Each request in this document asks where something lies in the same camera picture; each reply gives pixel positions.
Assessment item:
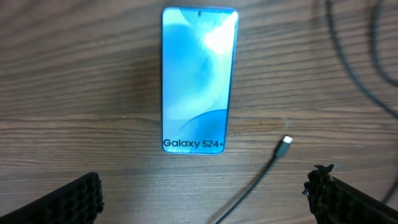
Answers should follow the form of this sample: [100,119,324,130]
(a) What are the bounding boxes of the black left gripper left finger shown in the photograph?
[1,172,104,224]

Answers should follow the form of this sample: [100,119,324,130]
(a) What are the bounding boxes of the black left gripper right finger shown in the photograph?
[303,164,397,224]

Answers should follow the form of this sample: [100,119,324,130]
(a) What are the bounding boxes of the black USB charging cable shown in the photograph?
[213,0,398,224]

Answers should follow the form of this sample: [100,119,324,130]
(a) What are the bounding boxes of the blue Galaxy S24 smartphone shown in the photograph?
[160,6,239,155]

